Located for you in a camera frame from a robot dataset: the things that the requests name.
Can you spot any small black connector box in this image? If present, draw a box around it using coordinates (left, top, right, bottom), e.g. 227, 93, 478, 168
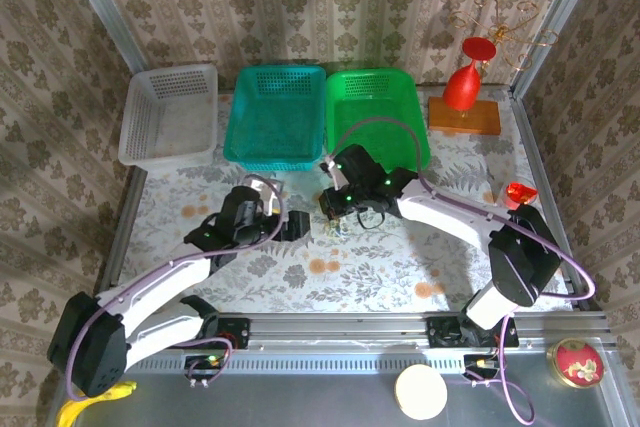
462, 354, 501, 381
183, 354, 232, 381

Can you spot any round red gold tin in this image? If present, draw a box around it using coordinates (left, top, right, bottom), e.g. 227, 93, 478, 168
548, 338, 606, 390

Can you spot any clear cup with red contents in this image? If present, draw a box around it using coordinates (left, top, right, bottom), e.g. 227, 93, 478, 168
499, 180, 539, 211

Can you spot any teal plastic basket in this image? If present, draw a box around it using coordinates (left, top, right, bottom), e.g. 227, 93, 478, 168
223, 65, 327, 173

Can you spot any grey metal shelf plate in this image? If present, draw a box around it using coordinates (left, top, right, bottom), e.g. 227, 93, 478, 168
47, 346, 632, 427

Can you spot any cream round lid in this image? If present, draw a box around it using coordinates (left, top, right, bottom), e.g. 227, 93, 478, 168
393, 364, 449, 421

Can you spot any green plastic basket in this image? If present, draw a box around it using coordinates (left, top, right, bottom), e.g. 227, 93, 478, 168
324, 67, 432, 173

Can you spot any yellow banana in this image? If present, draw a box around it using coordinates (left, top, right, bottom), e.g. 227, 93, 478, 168
55, 380, 138, 427

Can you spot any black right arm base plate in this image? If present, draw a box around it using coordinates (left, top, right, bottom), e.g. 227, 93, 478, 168
427, 316, 519, 348

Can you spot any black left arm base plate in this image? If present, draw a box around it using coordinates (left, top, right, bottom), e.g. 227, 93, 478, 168
199, 317, 251, 351

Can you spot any thin white wire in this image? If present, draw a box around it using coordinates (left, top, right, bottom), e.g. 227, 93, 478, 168
323, 219, 352, 240

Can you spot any white plastic basket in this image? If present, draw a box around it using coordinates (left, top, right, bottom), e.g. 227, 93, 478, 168
118, 64, 220, 171

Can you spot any wooden board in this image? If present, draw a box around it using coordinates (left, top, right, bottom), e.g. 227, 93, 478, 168
427, 96, 502, 137

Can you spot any thin blue wire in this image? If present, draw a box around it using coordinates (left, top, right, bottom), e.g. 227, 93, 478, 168
323, 219, 352, 240

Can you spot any red goblet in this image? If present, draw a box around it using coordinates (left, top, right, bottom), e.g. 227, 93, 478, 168
442, 36, 498, 112

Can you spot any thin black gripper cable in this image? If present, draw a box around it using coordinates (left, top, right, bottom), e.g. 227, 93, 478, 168
356, 209, 387, 232

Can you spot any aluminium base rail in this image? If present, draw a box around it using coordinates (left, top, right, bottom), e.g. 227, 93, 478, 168
219, 311, 615, 348

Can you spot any aluminium side rail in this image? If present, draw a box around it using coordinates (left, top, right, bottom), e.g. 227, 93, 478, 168
509, 89, 601, 311
94, 166, 149, 298

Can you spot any gold wire ornament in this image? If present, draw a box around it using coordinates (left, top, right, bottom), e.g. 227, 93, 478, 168
447, 0, 560, 71

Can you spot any aluminium frame post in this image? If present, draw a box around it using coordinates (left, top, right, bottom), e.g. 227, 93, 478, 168
55, 0, 149, 73
509, 0, 609, 98

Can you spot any floral table cover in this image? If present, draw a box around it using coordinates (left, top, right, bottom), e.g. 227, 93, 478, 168
117, 86, 576, 316

